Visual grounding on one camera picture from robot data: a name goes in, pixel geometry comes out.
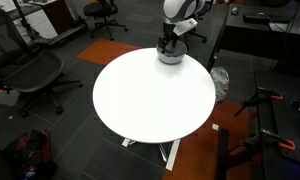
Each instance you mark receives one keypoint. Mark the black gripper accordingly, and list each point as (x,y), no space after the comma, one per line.
(168,36)

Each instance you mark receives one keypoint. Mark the round white table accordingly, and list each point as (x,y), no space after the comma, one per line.
(145,100)

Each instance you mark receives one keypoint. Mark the computer mouse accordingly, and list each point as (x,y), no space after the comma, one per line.
(235,11)

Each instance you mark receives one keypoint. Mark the orange handled clamp lower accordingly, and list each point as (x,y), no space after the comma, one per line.
(254,143)

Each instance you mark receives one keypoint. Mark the black mesh office chair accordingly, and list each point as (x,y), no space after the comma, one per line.
(28,71)

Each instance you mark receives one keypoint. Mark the black desk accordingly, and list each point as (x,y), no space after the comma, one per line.
(279,39)

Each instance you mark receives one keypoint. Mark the orange handled clamp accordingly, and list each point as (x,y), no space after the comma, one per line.
(259,94)
(254,143)

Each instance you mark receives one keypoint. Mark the white plastic bag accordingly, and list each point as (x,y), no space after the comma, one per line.
(221,82)

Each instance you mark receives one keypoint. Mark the black office chair far left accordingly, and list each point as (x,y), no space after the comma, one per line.
(103,9)

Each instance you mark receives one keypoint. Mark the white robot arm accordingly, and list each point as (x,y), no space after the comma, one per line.
(177,20)

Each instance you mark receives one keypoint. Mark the black keyboard device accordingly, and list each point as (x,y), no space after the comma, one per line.
(258,18)

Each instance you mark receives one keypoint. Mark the orange handled clamp upper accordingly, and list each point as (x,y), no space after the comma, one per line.
(259,94)

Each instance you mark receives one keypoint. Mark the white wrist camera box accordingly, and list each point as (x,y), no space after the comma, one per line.
(182,27)

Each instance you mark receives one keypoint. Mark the white bowl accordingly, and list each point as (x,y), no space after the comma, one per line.
(168,58)

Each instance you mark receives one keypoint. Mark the red black backpack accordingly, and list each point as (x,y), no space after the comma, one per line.
(30,156)

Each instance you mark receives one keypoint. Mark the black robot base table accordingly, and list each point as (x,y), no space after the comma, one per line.
(279,116)

